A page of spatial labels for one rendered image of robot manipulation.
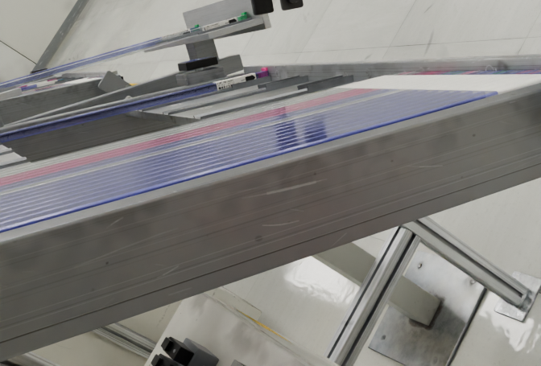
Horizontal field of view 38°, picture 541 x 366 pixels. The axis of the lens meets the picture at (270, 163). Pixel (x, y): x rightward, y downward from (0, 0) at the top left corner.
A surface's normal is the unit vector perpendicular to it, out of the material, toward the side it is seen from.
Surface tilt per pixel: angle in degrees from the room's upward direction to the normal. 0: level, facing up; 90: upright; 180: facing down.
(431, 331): 0
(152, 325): 90
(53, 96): 90
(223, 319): 0
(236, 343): 0
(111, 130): 90
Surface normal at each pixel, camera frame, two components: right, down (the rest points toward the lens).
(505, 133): 0.43, 0.10
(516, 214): -0.75, -0.51
